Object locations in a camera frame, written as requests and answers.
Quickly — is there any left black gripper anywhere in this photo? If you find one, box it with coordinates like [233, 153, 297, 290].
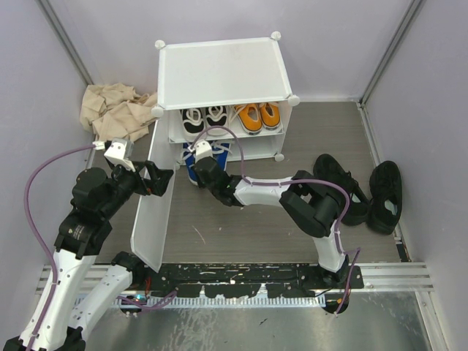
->
[102, 158, 173, 216]

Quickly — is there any blue sneaker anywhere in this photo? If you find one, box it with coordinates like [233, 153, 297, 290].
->
[211, 140, 231, 171]
[181, 143, 198, 186]

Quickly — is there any white cabinet door panel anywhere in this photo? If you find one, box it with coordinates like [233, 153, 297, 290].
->
[130, 162, 180, 273]

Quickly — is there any black white sneaker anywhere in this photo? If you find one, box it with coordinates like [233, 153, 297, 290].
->
[205, 106, 228, 137]
[181, 108, 205, 141]

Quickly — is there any orange sneaker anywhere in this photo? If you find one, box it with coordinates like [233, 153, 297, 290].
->
[259, 102, 281, 130]
[233, 103, 263, 135]

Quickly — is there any black shoe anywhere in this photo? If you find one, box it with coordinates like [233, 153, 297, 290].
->
[366, 161, 402, 235]
[313, 154, 370, 226]

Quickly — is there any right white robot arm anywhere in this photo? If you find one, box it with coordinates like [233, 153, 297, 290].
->
[193, 157, 350, 288]

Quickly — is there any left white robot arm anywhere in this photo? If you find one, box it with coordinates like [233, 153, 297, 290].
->
[4, 161, 174, 350]

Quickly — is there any white plastic shoe cabinet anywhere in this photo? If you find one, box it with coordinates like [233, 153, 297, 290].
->
[148, 31, 300, 168]

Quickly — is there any beige crumpled cloth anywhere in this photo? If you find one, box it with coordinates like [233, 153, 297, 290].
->
[80, 83, 157, 142]

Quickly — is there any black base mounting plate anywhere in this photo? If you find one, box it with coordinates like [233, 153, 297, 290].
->
[132, 263, 347, 298]

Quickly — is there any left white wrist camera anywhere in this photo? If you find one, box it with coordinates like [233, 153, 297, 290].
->
[104, 138, 135, 172]

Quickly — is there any white slotted cable duct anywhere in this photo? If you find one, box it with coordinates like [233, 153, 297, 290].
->
[109, 292, 326, 309]

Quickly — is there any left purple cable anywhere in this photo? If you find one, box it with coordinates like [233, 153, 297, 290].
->
[22, 141, 107, 350]

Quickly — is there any left aluminium corner post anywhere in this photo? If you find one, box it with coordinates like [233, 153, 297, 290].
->
[35, 0, 94, 85]

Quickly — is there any aluminium corner post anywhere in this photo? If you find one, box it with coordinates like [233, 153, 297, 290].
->
[35, 0, 94, 85]
[358, 0, 429, 107]

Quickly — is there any right aluminium corner post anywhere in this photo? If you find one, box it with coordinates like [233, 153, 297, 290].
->
[358, 0, 429, 107]

